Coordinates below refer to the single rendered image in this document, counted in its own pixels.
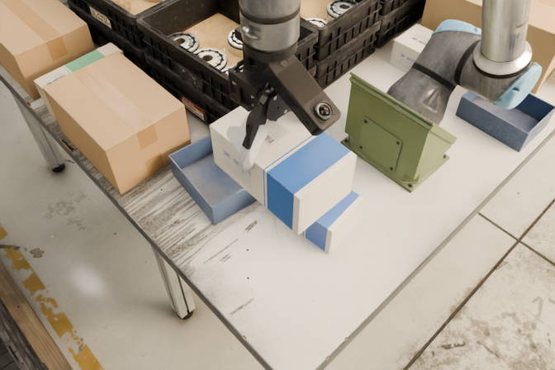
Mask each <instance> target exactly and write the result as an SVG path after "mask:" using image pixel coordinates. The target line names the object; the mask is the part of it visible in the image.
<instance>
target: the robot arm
mask: <svg viewBox="0 0 555 370"><path fill-rule="evenodd" d="M530 4H531V0H482V15H481V29H479V28H477V27H475V26H473V25H471V24H468V23H466V22H464V21H458V20H452V19H450V20H446V21H442V22H441V23H440V25H439V26H438V28H437V29H436V31H434V32H433V33H432V35H431V37H430V39H429V41H428V42H427V44H426V45H425V47H424V48H423V50H422V51H421V53H420V55H419V56H418V58H417V59H416V61H415V62H414V63H413V65H412V67H411V68H410V70H409V71H408V72H407V73H406V74H404V75H403V76H402V77H401V78H399V79H398V80H397V81H396V82H395V83H393V84H392V85H391V86H390V87H389V89H388V90H387V92H386V94H388V95H390V96H391V97H393V98H395V99H396V100H397V101H399V102H401V103H403V104H405V105H406V106H408V107H409V108H411V109H412V110H414V111H416V112H418V113H419V114H421V115H422V116H424V117H426V118H427V119H429V120H431V121H432V122H433V123H435V124H436V125H438V126H439V124H440V123H441V121H442V120H443V118H444V114H445V111H446V108H447V105H448V100H449V98H450V95H451V94H452V92H453V90H454V89H455V88H456V87H457V86H458V85H459V86H460V87H462V88H465V89H467V90H468V91H470V92H472V93H474V94H476V95H477V96H479V97H481V98H483V99H485V100H487V101H488V102H491V103H492V105H494V106H498V107H500V108H503V109H505V110H509V109H512V108H514V107H516V106H517V105H518V104H520V103H521V102H522V101H523V100H524V99H525V97H526V96H527V95H528V94H529V92H530V91H531V90H532V88H533V87H534V85H535V84H536V82H537V81H538V79H539V77H540V74H541V72H542V67H541V66H540V65H539V64H538V63H536V62H535V63H534V62H532V61H531V58H532V49H531V47H530V45H529V43H528V42H527V41H526V36H527V29H528V23H529V10H530ZM239 7H240V26H239V27H237V28H235V38H236V39H238V40H240V41H241V42H242V47H243V59H242V60H241V61H239V62H237V65H236V66H234V67H233V68H231V69H228V75H229V84H230V98H231V99H233V100H234V101H235V102H237V103H238V104H239V105H240V106H241V107H243V108H244V109H245V110H246V111H248V112H249V114H248V115H247V116H246V117H245V119H244V122H243V124H242V125H241V126H235V125H231V126H229V127H228V129H227V132H226V134H227V138H228V139H229V141H230V142H231V144H232V145H233V146H234V147H235V149H236V150H237V151H238V153H239V154H240V172H241V173H242V174H244V173H246V172H248V171H249V170H250V169H251V168H253V167H254V161H255V159H256V157H257V156H258V154H259V148H260V146H261V144H262V143H263V142H264V140H265V139H266V137H267V135H268V128H267V127H266V126H265V124H266V121H267V119H269V120H270V121H275V122H276V121H277V120H278V118H280V117H281V116H283V115H285V114H286V113H288V112H289V111H292V112H293V113H294V114H295V115H296V117H297V118H298V119H299V120H300V122H301V123H302V124H303V126H304V127H305V128H306V129H307V130H308V131H309V132H310V133H311V135H313V136H318V135H320V134H322V133H323V132H324V131H326V130H327V129H328V128H330V127H331V126H332V125H333V124H334V123H335V122H336V121H337V120H338V119H339V118H340V116H341V111H340V110H339V109H338V107H337V106H336V105H335V104H334V103H333V102H332V101H331V99H330V98H329V97H328V96H327V94H326V93H325V92H324V90H323V89H322V88H321V87H320V85H319V84H318V83H317V82H316V81H315V80H314V79H313V78H312V76H311V75H310V74H309V72H308V71H307V70H306V69H305V67H304V66H303V65H302V64H301V62H300V61H299V60H298V59H297V57H296V56H295V55H294V54H295V53H296V50H297V40H298V38H299V36H300V10H301V0H239ZM242 65H243V67H241V66H242ZM240 67H241V68H240ZM237 68H239V69H237ZM232 81H234V82H235V83H236V92H237V95H236V94H235V93H233V85H232Z"/></svg>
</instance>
